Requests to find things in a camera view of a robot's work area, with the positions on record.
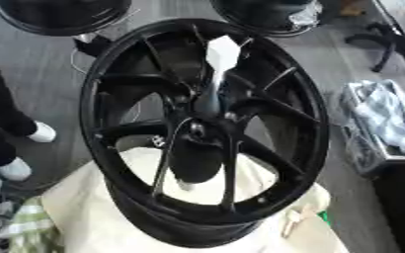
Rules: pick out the black spoked wheel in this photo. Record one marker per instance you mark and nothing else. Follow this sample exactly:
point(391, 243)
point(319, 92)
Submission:
point(281, 108)

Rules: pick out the cream cloth cover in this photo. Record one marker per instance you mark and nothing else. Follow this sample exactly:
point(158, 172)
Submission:
point(91, 217)

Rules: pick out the grey plastic-wrapped bundle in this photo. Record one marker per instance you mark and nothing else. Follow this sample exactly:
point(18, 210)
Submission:
point(379, 122)

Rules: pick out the green white checked cloth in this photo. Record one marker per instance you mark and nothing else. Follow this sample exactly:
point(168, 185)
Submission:
point(30, 227)

